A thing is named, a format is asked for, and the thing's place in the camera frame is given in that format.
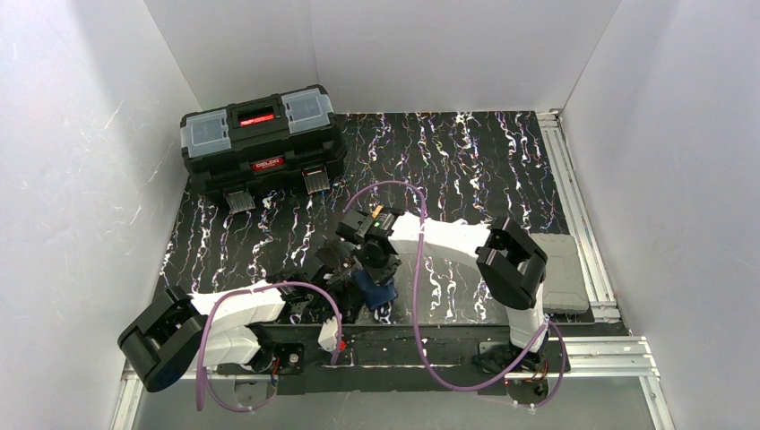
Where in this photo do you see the navy blue card holder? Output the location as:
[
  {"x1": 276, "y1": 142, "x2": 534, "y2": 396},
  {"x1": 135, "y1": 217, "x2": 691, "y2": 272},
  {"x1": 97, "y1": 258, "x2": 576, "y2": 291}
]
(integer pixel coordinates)
[{"x1": 354, "y1": 271, "x2": 398, "y2": 311}]

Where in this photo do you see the black card stack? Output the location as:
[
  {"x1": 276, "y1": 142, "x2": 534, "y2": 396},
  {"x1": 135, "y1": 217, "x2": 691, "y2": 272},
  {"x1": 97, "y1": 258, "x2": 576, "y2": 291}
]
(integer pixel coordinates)
[{"x1": 315, "y1": 243, "x2": 352, "y2": 273}]

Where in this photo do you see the orange credit card stack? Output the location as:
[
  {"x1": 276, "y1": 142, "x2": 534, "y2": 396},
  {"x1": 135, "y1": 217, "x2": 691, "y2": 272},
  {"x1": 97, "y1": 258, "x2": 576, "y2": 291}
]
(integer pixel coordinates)
[{"x1": 372, "y1": 204, "x2": 384, "y2": 218}]

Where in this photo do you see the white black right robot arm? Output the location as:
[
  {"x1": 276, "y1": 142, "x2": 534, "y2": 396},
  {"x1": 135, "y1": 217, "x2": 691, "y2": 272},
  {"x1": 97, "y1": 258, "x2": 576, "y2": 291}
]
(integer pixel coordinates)
[{"x1": 336, "y1": 208, "x2": 548, "y2": 354}]

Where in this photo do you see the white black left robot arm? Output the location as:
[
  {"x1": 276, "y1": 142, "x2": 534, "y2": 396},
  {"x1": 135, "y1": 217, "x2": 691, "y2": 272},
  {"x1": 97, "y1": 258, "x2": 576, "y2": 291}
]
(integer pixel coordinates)
[{"x1": 117, "y1": 267, "x2": 365, "y2": 392}]

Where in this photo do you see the black red toolbox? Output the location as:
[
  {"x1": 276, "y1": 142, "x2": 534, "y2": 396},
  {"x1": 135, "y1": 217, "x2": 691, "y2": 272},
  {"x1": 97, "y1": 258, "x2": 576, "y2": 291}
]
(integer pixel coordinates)
[{"x1": 179, "y1": 84, "x2": 348, "y2": 201}]

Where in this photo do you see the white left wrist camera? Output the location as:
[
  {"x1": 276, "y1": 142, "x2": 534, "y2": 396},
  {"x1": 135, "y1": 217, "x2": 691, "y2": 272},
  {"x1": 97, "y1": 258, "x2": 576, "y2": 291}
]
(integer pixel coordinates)
[{"x1": 317, "y1": 316, "x2": 346, "y2": 354}]

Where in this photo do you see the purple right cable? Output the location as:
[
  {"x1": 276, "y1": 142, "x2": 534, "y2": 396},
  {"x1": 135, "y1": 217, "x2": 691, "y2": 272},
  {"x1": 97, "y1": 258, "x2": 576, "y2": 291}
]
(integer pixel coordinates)
[{"x1": 342, "y1": 180, "x2": 568, "y2": 409}]

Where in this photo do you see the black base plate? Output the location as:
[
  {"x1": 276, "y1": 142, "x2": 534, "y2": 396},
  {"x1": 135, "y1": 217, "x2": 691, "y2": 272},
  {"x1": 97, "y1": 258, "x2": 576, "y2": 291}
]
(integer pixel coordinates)
[{"x1": 216, "y1": 324, "x2": 571, "y2": 397}]

